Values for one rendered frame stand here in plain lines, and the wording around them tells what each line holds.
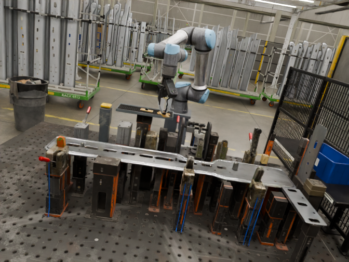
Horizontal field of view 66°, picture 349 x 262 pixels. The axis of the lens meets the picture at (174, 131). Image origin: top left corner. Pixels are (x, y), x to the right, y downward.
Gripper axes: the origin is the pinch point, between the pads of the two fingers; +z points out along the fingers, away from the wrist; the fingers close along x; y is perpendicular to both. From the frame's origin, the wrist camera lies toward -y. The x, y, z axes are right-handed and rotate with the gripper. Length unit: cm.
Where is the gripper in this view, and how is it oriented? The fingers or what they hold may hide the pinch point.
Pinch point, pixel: (164, 111)
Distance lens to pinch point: 146.5
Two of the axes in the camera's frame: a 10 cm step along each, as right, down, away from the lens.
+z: -1.6, 9.2, 3.5
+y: -3.7, -3.8, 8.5
